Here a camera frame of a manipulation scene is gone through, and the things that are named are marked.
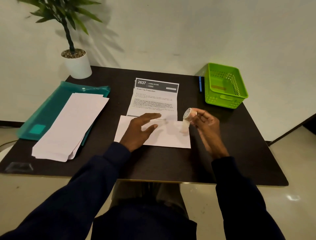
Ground person's left hand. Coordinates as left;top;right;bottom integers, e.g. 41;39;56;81
119;113;162;153

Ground clear plastic wrapper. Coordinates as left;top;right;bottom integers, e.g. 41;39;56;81
4;162;34;174

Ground teal plastic document folder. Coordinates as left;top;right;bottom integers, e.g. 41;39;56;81
16;81;111;146

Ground white envelope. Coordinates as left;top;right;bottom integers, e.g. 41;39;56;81
114;115;191;149

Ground green plastic basket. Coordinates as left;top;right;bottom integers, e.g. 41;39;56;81
204;62;249;109

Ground printed paper sheet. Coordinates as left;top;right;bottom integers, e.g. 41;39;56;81
126;78;180;122

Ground person's dark blue shirt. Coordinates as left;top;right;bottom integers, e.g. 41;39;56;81
91;204;198;240

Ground stack of white envelopes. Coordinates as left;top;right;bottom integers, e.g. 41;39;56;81
31;92;110;163

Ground person's right hand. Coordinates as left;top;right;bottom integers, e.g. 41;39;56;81
190;108;230;160

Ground person's beige trousers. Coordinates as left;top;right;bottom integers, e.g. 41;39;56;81
110;181;189;219

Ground person's left forearm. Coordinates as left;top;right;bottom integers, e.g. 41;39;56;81
0;142;131;240

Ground green potted plant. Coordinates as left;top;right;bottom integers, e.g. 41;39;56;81
17;0;103;55

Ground person's right forearm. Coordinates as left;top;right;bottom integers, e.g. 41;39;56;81
211;156;286;240

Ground white plant pot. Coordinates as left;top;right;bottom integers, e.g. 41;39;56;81
61;48;93;80

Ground clear adhesive tape roll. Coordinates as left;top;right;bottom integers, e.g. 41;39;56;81
180;108;198;134

